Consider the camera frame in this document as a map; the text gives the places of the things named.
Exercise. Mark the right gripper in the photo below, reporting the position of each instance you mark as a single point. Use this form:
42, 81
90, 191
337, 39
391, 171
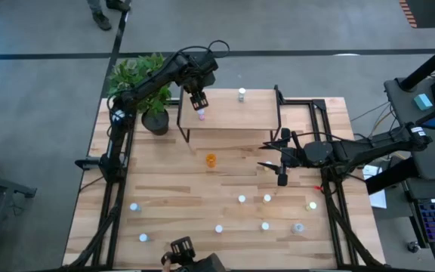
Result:
295, 156

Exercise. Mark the pale green white-capped bottle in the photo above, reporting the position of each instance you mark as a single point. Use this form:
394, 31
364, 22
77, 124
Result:
265, 226

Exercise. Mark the black desk leg beam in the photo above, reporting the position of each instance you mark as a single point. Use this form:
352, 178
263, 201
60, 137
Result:
387, 184

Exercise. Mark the green white-capped pill bottle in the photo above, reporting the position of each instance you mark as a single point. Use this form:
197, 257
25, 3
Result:
242, 93

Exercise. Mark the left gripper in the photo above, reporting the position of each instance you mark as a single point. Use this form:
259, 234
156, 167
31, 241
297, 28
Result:
198, 83

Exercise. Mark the clear wide pill bottle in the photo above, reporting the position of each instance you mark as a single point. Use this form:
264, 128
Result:
298, 227

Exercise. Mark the person's hand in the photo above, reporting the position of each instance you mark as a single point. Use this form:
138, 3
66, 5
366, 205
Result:
165, 266

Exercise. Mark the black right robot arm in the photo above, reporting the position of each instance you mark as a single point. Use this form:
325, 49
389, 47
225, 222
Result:
372, 145

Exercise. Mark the large orange pill bottle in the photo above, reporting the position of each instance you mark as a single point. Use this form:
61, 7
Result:
211, 160

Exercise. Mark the small black caster wheel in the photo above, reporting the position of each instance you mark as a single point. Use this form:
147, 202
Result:
413, 246

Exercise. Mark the blue white-capped pill bottle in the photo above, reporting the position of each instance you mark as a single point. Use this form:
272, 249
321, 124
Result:
134, 207
144, 237

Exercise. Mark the salmon white-capped pill bottle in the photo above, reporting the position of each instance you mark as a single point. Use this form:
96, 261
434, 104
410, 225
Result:
267, 198
219, 228

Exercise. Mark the green plant in black pot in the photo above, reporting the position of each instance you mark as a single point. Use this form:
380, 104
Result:
156, 122

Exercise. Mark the black mat with striped edge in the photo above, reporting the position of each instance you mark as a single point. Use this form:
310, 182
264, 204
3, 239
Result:
429, 13

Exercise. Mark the wooden shelf black metal frame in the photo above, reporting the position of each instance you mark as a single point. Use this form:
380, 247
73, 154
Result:
232, 117

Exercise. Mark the yellow white-capped pill bottle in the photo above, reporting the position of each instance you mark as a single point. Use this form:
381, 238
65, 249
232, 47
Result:
267, 166
242, 198

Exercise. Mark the thick black diagonal pole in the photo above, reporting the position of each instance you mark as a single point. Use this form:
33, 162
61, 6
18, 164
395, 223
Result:
429, 64

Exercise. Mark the white paper sheet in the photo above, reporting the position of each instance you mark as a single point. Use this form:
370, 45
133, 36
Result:
379, 199

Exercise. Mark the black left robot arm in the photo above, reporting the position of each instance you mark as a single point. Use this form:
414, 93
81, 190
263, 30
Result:
149, 83

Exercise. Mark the yellow-green white-capped pill bottle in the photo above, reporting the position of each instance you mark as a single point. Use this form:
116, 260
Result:
311, 206

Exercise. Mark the person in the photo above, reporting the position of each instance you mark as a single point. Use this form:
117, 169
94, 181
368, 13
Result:
102, 20

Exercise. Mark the small teal box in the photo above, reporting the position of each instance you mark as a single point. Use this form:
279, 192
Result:
423, 102

